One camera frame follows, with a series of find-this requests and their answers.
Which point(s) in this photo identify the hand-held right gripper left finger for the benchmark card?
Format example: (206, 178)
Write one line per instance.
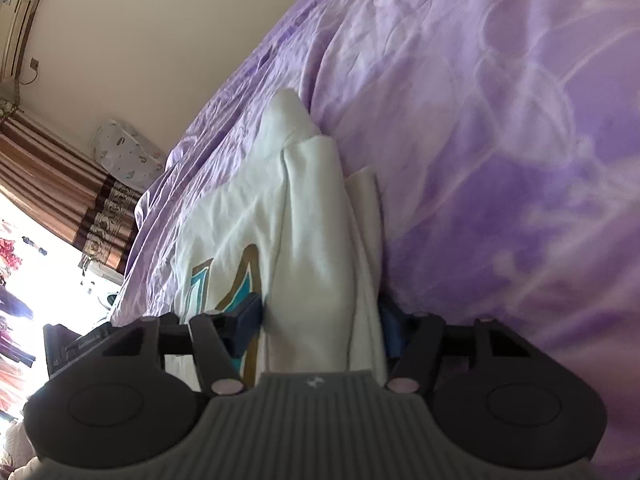
(248, 324)

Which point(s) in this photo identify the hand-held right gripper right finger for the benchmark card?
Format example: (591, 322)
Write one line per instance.
(393, 335)

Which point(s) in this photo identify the white shirt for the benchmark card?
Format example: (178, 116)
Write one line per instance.
(300, 240)

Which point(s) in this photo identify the hanging red floral clothes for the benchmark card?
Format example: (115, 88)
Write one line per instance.
(11, 252)

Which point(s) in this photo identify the white washing machine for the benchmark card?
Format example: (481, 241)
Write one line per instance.
(102, 287)

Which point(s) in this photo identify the brown striped curtain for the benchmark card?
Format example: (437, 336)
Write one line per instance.
(75, 200)

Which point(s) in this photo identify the purple patterned blanket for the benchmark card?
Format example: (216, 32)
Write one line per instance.
(475, 160)

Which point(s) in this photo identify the white patterned pillow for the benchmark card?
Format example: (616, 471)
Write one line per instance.
(125, 156)

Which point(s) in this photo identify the white air conditioner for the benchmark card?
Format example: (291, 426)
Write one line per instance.
(17, 25)

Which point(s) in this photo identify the wall power socket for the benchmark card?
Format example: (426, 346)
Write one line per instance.
(34, 63)

